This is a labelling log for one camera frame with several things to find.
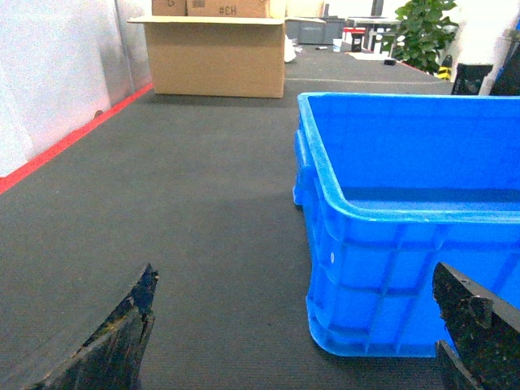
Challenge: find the black box by wall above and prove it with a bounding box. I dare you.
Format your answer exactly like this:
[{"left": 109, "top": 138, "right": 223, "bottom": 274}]
[{"left": 451, "top": 63, "right": 493, "bottom": 96}]

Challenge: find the blue plastic crate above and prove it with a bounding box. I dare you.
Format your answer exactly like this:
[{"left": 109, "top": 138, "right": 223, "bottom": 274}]
[{"left": 293, "top": 92, "right": 519, "bottom": 358}]

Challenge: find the large open cardboard box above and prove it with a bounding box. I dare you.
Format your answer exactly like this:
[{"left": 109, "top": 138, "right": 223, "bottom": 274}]
[{"left": 131, "top": 15, "right": 285, "bottom": 98}]

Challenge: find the small cardboard box top left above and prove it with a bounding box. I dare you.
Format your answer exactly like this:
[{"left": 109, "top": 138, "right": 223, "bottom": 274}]
[{"left": 151, "top": 0, "right": 187, "bottom": 16}]

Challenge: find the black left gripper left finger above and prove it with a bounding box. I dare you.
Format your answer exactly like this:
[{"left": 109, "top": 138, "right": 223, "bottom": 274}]
[{"left": 29, "top": 263, "right": 158, "bottom": 389}]

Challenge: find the cardboard box labelled H3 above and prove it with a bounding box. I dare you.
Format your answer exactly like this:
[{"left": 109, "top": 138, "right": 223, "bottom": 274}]
[{"left": 186, "top": 0, "right": 270, "bottom": 18}]

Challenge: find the red black container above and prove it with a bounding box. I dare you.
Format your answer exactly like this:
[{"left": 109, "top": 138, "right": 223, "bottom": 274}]
[{"left": 343, "top": 27, "right": 366, "bottom": 53}]

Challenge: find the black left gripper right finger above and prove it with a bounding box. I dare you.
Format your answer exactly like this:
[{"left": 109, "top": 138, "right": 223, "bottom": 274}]
[{"left": 432, "top": 262, "right": 519, "bottom": 389}]

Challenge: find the green potted plant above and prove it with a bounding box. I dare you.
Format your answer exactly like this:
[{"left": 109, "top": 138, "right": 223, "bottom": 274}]
[{"left": 381, "top": 0, "right": 458, "bottom": 75}]

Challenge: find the grey plastic bin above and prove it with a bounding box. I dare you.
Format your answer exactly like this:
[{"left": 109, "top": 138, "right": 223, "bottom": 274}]
[{"left": 285, "top": 17, "right": 345, "bottom": 46}]

